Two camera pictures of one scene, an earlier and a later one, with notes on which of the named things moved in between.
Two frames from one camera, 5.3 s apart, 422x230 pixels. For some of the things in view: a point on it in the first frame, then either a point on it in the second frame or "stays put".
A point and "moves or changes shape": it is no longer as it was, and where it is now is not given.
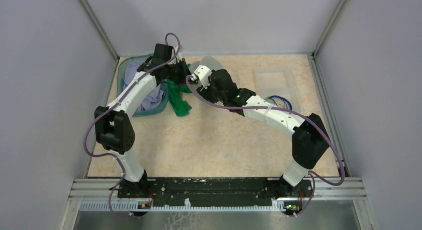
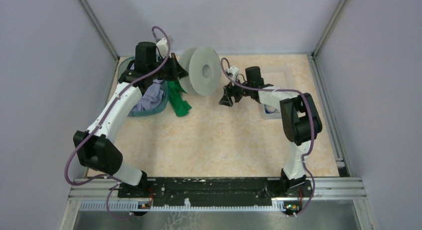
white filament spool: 210,62 moves or changes shape
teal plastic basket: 154,110 stays put
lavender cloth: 151,97 stays put
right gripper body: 209,93 to 238,92
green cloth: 175,92 stays put
